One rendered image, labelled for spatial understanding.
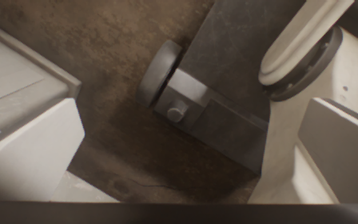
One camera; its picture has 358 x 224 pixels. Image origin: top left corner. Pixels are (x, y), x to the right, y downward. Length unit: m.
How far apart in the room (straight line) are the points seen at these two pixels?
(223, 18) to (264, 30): 0.09
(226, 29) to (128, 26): 0.35
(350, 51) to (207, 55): 0.26
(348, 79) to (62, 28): 0.78
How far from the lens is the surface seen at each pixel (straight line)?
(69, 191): 0.45
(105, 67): 0.78
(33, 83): 0.83
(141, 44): 0.70
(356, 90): 0.32
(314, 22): 0.34
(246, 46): 0.48
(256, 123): 0.53
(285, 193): 0.19
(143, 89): 0.51
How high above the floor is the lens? 0.64
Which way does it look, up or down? 59 degrees down
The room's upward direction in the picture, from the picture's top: 157 degrees counter-clockwise
